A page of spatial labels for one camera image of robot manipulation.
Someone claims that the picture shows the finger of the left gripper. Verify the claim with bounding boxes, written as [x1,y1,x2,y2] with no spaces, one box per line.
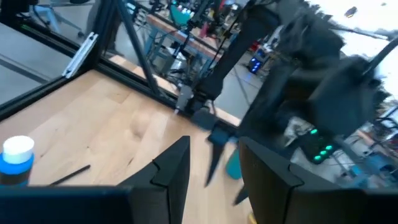
[204,136,227,188]
[233,185,249,207]

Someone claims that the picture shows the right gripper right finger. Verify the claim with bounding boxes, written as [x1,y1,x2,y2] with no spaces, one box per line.
[239,136,398,224]

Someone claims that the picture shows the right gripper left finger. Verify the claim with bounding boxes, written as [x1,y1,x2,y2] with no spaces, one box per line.
[0,136,191,224]

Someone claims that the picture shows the black handled paint brush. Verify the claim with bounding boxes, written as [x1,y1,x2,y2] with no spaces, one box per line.
[49,164,91,187]

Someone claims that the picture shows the small blue paint bottle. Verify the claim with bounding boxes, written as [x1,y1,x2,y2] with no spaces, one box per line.
[0,135,35,187]

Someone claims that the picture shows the teal green plastic cup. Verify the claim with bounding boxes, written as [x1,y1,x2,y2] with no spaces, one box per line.
[225,148,243,180]

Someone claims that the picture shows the black device green lights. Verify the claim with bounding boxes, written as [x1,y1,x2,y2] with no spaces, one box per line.
[298,127,338,165]

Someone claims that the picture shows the black device blue lights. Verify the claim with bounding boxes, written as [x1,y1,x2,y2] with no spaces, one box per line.
[248,48,268,75]

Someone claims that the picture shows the blue legged workbench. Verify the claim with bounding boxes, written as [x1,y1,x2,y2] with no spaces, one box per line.
[144,14,224,82]

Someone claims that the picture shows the silver metal frame bracket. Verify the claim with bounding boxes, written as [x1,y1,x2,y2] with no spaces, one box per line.
[62,32,100,79]

